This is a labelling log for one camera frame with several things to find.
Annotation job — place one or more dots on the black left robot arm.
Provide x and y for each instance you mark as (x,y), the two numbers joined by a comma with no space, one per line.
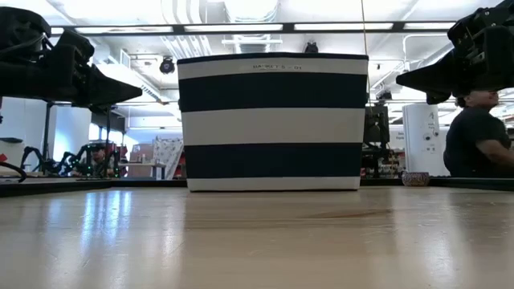
(20,40)

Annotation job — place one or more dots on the black background robot arm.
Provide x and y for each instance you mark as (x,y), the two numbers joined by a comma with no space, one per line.
(60,162)

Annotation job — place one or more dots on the white cylindrical appliance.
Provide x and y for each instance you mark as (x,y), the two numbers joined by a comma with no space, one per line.
(421,136)

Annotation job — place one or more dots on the person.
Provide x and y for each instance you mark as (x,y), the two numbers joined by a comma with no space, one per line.
(98,157)
(471,140)

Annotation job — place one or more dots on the brown cardboard box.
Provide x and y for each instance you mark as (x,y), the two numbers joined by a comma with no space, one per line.
(140,153)

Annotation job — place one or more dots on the white patterned board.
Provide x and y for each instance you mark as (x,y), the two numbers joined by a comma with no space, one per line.
(168,152)

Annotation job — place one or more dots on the small patterned bowl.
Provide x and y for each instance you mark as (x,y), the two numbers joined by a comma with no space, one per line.
(415,179)

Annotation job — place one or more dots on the navy white striped fabric basket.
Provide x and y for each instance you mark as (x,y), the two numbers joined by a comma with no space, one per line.
(273,128)

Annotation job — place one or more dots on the black metal stand frame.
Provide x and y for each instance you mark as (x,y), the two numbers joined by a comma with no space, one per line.
(47,136)

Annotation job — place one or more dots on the black aluminium frame rail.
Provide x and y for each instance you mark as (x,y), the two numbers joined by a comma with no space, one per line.
(80,187)

